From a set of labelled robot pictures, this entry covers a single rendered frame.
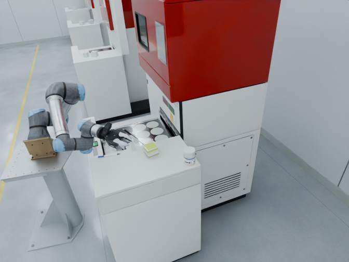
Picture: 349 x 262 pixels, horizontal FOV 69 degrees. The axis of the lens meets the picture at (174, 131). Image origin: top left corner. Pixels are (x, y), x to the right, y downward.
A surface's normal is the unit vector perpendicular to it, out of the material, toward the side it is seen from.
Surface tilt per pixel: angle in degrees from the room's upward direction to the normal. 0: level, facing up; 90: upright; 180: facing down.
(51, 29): 90
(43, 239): 0
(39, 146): 90
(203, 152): 90
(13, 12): 90
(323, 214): 0
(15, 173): 0
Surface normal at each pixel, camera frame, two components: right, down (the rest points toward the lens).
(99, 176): -0.05, -0.83
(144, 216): 0.36, 0.50
